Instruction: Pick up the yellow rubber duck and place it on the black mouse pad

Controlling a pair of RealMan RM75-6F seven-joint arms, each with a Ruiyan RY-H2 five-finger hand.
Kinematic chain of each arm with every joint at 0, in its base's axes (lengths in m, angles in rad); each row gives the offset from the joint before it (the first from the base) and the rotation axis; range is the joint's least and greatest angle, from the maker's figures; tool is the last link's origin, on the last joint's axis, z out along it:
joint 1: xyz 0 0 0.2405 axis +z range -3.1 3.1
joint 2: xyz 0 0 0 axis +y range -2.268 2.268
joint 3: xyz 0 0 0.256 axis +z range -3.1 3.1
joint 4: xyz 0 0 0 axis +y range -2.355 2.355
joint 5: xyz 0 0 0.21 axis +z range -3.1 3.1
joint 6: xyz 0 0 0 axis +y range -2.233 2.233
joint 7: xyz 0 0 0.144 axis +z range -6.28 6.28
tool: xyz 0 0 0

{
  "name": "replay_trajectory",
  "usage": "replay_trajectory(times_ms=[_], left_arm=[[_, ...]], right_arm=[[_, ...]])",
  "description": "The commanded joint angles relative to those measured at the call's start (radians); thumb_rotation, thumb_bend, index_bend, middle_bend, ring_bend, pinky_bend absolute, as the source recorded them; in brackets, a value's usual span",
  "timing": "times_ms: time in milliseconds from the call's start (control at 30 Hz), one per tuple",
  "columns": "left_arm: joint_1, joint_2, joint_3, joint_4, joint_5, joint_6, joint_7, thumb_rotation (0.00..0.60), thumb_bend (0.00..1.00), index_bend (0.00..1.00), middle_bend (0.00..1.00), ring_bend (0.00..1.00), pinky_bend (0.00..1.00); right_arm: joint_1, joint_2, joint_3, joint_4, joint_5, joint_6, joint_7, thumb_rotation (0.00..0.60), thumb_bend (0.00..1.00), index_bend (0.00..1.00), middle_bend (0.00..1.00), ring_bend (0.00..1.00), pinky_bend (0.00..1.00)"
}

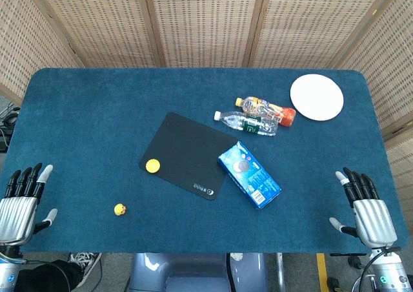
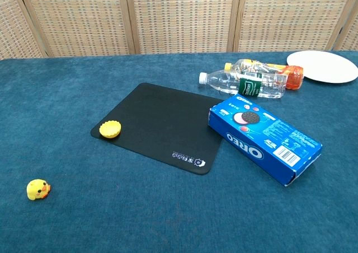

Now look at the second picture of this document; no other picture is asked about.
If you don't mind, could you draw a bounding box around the yellow toy chick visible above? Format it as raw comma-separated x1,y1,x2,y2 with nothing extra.
26,179,52,201

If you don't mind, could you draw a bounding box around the black mouse pad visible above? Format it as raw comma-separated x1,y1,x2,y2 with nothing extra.
90,82,224,176

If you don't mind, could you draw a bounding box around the small yellow round object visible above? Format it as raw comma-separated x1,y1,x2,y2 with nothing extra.
99,119,123,139

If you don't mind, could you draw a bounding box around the clear green-label water bottle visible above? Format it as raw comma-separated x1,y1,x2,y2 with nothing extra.
199,69,289,100

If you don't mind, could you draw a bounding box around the blue Oreo cookie box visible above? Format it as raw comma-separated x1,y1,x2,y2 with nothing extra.
207,94,323,187

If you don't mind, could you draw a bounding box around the woven rattan screen panel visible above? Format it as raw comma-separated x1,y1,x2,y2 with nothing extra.
332,3,358,52
16,0,140,58
0,0,50,60
226,0,358,53
117,0,243,55

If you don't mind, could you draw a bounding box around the orange drink plastic bottle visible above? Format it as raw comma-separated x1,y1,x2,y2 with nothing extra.
224,58,304,90

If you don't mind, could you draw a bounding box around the blue table cloth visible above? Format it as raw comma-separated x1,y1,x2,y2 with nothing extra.
0,50,358,253

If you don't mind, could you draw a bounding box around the white round plate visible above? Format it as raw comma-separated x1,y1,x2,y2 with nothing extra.
286,50,358,84

